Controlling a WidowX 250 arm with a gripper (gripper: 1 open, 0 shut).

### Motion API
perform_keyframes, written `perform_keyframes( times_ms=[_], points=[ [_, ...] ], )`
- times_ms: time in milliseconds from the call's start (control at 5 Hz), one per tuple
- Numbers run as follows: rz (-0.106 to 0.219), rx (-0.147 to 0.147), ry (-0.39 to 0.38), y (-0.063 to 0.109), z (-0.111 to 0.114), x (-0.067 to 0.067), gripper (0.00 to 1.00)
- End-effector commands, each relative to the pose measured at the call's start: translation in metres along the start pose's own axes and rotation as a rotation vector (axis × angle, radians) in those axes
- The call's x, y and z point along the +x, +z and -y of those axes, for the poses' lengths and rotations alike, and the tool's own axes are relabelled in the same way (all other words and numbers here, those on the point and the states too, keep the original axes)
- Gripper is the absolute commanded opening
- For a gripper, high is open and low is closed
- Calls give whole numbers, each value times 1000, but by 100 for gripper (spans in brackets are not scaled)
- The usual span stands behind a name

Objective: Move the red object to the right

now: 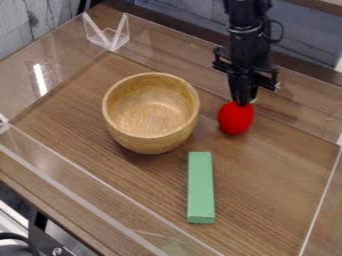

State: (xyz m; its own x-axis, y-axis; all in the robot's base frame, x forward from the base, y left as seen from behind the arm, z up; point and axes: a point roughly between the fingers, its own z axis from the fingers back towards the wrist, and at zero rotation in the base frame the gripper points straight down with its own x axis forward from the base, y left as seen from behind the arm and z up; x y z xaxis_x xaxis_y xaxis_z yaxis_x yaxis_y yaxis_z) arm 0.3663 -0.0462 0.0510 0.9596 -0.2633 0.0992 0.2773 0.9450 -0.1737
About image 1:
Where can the green rectangular block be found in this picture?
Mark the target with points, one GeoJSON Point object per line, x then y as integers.
{"type": "Point", "coordinates": [201, 196]}

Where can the black table leg clamp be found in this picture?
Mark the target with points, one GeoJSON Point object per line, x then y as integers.
{"type": "Point", "coordinates": [46, 244]}

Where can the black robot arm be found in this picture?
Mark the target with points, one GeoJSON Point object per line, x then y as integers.
{"type": "Point", "coordinates": [245, 60]}

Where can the clear acrylic corner bracket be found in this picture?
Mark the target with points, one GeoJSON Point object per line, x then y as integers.
{"type": "Point", "coordinates": [110, 39]}

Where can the red felt strawberry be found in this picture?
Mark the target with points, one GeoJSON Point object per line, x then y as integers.
{"type": "Point", "coordinates": [236, 118]}

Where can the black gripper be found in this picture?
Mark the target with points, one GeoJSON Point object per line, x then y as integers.
{"type": "Point", "coordinates": [246, 76]}

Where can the wooden bowl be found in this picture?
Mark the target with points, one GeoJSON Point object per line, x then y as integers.
{"type": "Point", "coordinates": [150, 111]}

